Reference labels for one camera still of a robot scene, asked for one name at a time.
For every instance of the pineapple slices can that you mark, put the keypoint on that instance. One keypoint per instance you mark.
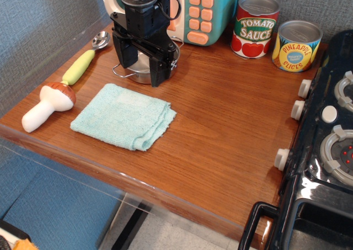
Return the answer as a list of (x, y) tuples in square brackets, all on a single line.
[(296, 45)]

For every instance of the plush toy mushroom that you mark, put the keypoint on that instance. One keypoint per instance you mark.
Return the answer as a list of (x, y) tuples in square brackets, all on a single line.
[(54, 96)]

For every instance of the black toy stove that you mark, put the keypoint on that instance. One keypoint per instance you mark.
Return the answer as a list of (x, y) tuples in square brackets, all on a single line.
[(315, 207)]

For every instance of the green handled metal spoon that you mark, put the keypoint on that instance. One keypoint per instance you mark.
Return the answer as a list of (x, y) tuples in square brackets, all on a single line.
[(77, 69)]

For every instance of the light blue cloth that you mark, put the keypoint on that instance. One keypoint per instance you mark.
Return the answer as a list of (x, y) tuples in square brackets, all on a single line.
[(124, 118)]

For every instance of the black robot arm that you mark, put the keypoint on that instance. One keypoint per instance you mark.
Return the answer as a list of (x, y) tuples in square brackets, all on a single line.
[(143, 28)]

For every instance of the small steel pot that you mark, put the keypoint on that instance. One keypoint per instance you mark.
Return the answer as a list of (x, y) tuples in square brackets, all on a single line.
[(139, 71)]

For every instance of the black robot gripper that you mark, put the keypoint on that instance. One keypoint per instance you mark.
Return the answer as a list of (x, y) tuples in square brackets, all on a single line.
[(143, 27)]

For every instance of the tomato sauce can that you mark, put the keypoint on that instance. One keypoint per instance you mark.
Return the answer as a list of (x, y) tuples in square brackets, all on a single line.
[(254, 26)]

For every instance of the teal toy microwave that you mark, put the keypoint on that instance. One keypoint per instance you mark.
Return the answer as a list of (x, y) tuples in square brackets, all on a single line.
[(201, 22)]

